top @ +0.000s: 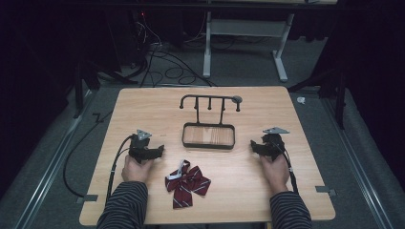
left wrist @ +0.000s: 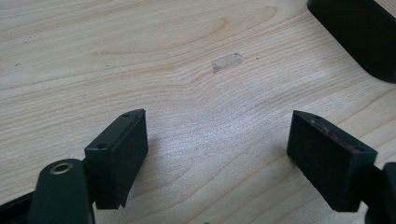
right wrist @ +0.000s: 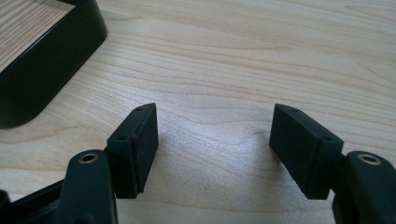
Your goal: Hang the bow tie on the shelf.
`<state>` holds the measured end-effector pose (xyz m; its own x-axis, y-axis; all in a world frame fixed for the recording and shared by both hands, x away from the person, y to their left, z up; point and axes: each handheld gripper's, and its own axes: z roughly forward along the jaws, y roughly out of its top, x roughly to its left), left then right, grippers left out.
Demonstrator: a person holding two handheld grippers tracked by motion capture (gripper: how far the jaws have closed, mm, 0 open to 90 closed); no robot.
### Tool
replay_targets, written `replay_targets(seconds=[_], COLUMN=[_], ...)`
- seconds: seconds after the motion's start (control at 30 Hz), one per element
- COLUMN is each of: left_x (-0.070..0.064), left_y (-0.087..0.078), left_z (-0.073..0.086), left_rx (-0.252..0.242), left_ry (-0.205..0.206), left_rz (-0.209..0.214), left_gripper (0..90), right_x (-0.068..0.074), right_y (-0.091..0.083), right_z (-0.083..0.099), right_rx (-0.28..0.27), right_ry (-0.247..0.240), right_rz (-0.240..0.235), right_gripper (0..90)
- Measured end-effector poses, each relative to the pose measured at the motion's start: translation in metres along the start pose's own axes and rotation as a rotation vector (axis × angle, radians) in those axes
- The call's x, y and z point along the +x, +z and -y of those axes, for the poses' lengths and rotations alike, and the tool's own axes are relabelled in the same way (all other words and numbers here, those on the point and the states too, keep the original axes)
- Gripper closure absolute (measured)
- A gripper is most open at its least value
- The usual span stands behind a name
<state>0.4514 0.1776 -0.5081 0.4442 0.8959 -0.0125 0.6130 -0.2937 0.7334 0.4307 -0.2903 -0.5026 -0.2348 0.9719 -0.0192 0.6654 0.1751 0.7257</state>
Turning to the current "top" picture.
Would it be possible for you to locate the white desk frame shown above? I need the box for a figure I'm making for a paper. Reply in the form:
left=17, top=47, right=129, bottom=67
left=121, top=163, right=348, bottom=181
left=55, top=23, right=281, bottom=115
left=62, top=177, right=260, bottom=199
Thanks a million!
left=202, top=11, right=296, bottom=83

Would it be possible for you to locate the tangle of black floor cables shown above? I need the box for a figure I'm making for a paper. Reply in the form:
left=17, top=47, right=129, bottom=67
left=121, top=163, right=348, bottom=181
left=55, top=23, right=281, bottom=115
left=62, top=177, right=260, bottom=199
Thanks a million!
left=128, top=12, right=219, bottom=89

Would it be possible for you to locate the right hand-held gripper black cable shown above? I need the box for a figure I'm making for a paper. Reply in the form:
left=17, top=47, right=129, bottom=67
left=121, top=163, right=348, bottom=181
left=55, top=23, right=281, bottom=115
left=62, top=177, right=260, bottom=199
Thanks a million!
left=279, top=142, right=300, bottom=195

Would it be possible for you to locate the left hand-held gripper black cable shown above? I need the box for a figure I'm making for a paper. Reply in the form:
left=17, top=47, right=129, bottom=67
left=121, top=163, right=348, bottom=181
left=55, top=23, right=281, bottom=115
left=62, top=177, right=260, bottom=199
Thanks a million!
left=104, top=135, right=137, bottom=206

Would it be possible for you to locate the hand-held gripper black cable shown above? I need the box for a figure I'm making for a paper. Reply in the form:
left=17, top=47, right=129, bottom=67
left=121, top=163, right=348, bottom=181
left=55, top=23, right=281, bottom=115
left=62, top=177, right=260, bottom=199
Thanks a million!
left=104, top=135, right=137, bottom=206
left=279, top=142, right=300, bottom=195

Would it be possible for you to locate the grey table bracket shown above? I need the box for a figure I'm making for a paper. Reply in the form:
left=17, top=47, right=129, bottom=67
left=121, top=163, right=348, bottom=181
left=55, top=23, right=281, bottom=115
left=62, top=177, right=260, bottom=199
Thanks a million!
left=314, top=185, right=337, bottom=197
left=75, top=194, right=99, bottom=205

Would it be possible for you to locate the person's left hand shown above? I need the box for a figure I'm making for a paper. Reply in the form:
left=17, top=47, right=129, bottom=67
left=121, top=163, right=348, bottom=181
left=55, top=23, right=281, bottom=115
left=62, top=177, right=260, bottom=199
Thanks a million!
left=120, top=155, right=155, bottom=184

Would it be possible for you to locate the black rack with wooden tray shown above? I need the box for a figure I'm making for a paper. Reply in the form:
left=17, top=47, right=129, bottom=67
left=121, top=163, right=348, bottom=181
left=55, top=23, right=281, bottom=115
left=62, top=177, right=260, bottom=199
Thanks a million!
left=179, top=94, right=244, bottom=151

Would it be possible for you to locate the person's right hand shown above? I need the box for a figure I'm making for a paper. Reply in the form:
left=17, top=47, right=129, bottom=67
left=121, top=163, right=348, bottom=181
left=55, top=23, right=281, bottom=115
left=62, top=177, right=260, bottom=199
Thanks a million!
left=259, top=154, right=291, bottom=195

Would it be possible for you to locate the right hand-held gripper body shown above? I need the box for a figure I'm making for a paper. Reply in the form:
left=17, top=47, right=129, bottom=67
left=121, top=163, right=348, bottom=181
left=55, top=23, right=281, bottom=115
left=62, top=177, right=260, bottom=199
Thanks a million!
left=261, top=127, right=290, bottom=161

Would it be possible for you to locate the black stand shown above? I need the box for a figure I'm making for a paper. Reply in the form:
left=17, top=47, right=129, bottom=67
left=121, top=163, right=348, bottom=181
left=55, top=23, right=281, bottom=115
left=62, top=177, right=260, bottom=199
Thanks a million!
left=287, top=69, right=348, bottom=131
left=72, top=59, right=139, bottom=119

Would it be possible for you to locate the metal floor rail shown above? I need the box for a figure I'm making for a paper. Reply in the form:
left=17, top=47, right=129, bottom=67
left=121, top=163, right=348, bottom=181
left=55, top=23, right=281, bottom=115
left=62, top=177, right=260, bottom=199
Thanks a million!
left=320, top=94, right=396, bottom=229
left=12, top=90, right=94, bottom=229

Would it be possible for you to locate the black floor cable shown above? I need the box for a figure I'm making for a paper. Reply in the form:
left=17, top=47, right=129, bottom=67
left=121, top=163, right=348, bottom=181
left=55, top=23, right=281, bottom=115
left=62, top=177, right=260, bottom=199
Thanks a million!
left=62, top=110, right=113, bottom=198

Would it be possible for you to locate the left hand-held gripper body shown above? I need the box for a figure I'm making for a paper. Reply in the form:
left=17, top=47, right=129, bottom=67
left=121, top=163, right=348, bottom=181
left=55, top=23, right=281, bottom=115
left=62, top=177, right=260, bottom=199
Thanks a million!
left=128, top=129, right=156, bottom=165

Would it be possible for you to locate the dark red striped bow tie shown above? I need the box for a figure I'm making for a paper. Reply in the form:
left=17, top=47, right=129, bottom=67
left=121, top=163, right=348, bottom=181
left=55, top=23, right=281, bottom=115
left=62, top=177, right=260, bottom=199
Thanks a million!
left=164, top=159, right=212, bottom=210

